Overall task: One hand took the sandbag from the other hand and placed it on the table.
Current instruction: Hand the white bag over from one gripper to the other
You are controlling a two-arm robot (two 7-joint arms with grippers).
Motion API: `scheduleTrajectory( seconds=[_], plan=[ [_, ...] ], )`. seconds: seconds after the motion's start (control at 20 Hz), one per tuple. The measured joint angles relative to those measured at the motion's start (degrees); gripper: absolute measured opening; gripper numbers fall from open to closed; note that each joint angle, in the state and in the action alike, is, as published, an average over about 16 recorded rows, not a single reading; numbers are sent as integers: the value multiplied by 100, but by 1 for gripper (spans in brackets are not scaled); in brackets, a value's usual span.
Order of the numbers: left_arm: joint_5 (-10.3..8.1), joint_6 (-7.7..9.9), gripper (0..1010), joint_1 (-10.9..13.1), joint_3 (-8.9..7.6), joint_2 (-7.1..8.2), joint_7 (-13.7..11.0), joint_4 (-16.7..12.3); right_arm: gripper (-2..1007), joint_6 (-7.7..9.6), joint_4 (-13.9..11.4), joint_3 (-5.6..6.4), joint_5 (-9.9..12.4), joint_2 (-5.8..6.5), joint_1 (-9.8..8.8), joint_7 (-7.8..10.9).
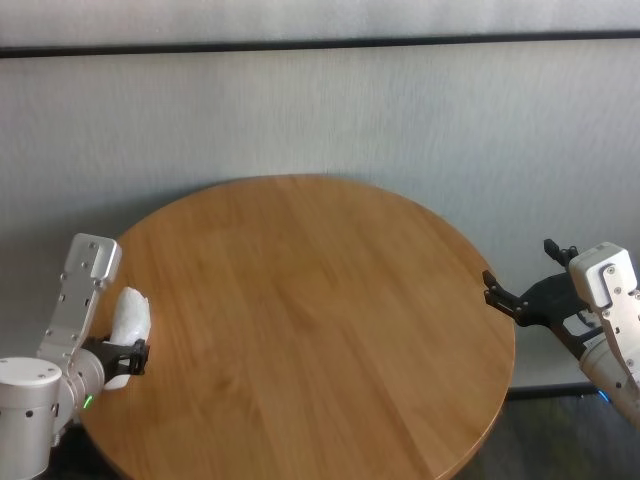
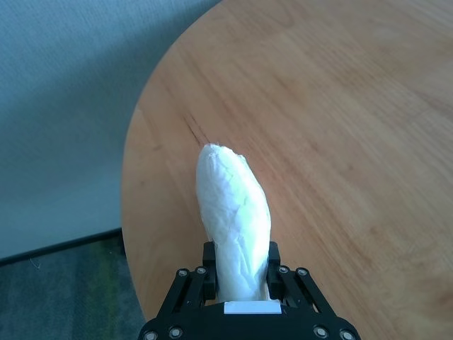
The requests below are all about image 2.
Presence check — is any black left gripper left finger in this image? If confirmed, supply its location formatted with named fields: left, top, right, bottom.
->
left=159, top=242, right=217, bottom=315

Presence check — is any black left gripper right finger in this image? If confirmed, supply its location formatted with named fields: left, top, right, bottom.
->
left=267, top=240, right=336, bottom=315

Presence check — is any white sandbag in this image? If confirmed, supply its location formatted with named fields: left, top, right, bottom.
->
left=195, top=142, right=280, bottom=305

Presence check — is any black baseboard strip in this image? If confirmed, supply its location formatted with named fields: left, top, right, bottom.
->
left=0, top=228, right=123, bottom=267

